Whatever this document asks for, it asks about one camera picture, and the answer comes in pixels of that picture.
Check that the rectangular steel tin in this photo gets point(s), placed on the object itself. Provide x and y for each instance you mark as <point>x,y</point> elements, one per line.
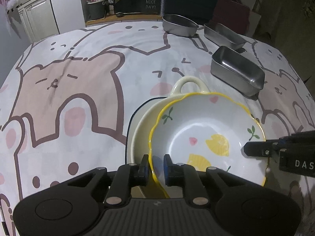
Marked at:
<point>223,36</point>
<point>237,71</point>

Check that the yellow-rimmed lemon bowl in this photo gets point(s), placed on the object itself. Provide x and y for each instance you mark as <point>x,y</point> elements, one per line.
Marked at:
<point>205,130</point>

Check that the grey trash bin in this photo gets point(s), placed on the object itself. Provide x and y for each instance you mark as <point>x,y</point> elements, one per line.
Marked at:
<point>97,10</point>

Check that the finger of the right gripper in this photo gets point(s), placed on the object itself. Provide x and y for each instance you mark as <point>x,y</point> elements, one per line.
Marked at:
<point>268,148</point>

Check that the bear print tablecloth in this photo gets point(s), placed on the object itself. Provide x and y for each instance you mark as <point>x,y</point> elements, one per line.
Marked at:
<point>67,102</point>

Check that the dark blue cushion chair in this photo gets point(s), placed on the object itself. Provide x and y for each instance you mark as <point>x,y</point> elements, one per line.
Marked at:
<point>199,11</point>

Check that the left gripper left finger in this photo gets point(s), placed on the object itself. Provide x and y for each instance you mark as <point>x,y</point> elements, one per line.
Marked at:
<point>121,182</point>

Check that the white kitchen cabinet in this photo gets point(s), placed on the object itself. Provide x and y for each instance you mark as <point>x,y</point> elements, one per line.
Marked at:
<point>38,19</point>

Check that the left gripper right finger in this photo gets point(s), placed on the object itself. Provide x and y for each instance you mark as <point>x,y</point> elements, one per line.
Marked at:
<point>186,177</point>

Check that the wooden low drawer bench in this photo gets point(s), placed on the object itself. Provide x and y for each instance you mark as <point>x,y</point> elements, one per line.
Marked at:
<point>127,18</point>

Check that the round steel pan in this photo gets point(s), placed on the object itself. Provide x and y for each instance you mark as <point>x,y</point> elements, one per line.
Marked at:
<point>179,25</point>

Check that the white square leaf plate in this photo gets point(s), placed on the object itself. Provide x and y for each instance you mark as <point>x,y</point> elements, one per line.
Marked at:
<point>136,117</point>

